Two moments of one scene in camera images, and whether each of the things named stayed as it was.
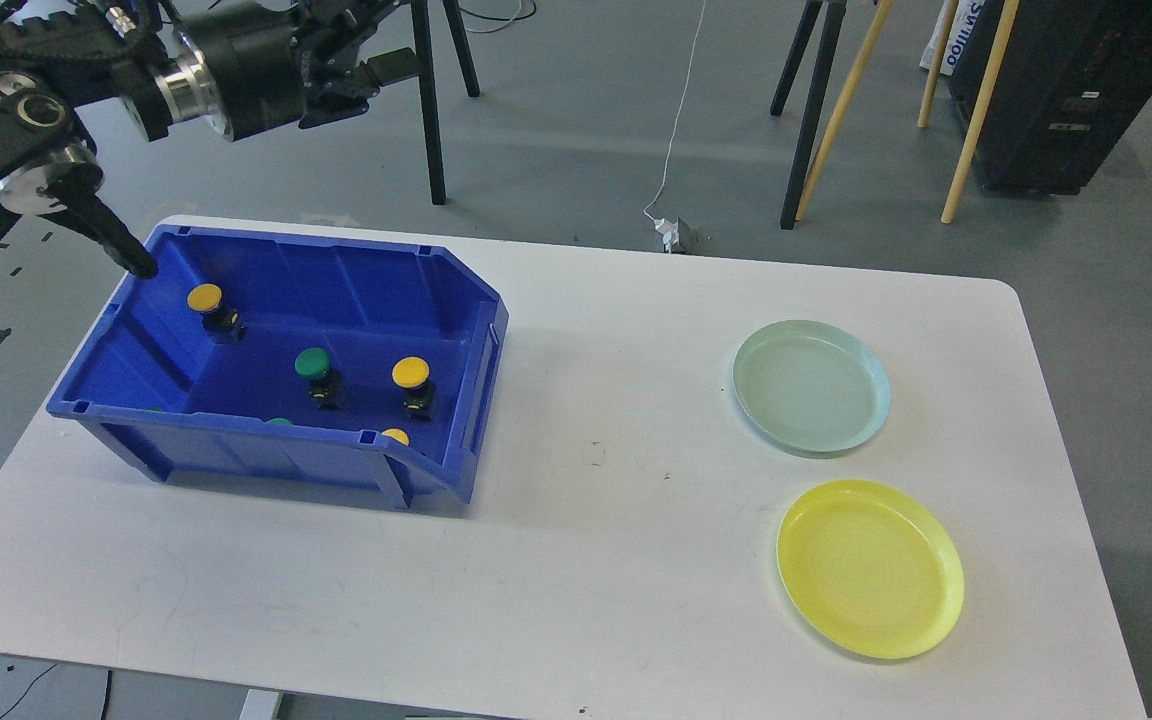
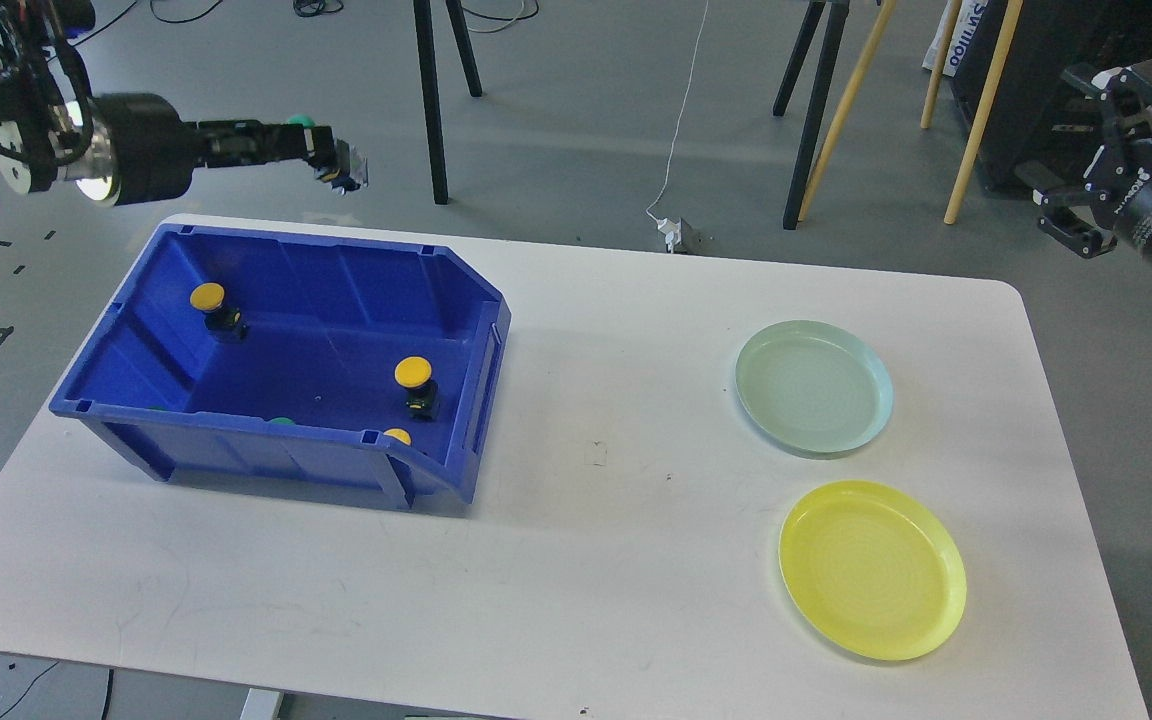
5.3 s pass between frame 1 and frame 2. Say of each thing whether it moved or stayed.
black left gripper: moved
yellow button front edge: stayed
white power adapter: stayed
